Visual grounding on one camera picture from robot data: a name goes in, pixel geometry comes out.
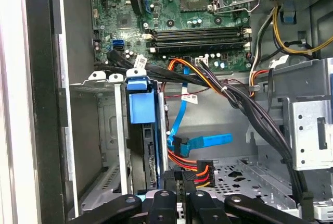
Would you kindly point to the hard disk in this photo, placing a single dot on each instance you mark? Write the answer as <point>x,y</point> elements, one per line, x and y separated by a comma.
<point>141,104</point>

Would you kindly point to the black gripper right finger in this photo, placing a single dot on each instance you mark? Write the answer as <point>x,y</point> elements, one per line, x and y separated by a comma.
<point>203,205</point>

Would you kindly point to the metal optical drive cage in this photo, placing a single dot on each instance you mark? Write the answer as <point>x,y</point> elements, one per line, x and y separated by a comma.
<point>307,130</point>

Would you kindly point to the green motherboard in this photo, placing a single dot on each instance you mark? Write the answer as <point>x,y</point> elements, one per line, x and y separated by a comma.
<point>166,18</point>

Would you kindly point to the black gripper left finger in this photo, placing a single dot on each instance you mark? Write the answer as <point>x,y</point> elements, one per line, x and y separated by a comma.
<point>162,205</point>

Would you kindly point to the blue SATA port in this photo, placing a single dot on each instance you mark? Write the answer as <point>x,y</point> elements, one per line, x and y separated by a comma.
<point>118,44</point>

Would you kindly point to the black RAM slot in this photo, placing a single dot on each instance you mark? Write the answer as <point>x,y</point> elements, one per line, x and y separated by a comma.
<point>197,43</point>
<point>197,30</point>
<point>197,50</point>
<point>197,36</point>

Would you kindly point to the metal disk bay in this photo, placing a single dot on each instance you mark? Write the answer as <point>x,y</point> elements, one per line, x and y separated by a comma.
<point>119,130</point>

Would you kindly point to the black open PC case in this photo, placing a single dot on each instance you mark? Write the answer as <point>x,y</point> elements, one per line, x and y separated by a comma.
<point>221,119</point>

